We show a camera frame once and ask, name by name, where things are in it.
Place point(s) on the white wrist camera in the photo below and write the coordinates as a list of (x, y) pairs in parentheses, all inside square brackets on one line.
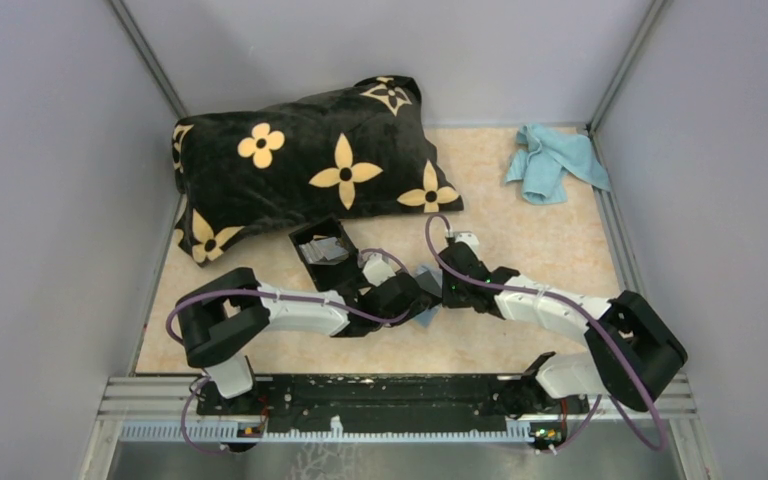
[(466, 237), (376, 269)]

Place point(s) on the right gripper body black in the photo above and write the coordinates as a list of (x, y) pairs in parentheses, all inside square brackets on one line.
[(454, 293)]

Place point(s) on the aluminium frame rail front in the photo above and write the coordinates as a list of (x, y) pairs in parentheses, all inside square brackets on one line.
[(163, 408)]

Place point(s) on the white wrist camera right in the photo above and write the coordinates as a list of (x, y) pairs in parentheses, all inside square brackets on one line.
[(466, 237)]

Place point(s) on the black card holder box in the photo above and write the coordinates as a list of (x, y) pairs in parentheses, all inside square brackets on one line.
[(346, 275)]

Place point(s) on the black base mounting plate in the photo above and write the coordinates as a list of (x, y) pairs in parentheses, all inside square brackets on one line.
[(381, 404)]

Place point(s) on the stack of cards in holder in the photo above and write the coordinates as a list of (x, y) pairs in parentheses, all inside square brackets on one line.
[(324, 251)]

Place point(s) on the light blue towel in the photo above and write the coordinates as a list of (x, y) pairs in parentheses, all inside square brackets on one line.
[(545, 156)]

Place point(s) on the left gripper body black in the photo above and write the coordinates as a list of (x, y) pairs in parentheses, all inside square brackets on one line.
[(416, 307)]

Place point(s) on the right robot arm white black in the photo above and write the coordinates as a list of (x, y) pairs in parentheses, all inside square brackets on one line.
[(632, 355)]

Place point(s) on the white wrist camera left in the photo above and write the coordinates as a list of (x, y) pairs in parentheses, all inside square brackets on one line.
[(376, 269)]

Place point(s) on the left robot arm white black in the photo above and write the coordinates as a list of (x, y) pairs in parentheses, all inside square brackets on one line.
[(215, 322)]

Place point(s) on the black pillow with cream flowers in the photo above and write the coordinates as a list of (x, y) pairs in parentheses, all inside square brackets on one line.
[(356, 152)]

